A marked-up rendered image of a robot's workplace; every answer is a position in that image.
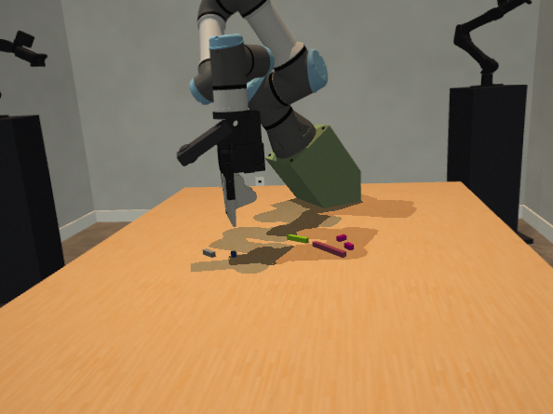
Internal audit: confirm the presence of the lime green rod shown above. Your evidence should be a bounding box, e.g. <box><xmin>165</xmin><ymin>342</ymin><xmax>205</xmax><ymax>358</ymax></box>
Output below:
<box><xmin>287</xmin><ymin>234</ymin><xmax>309</xmax><ymax>243</ymax></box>

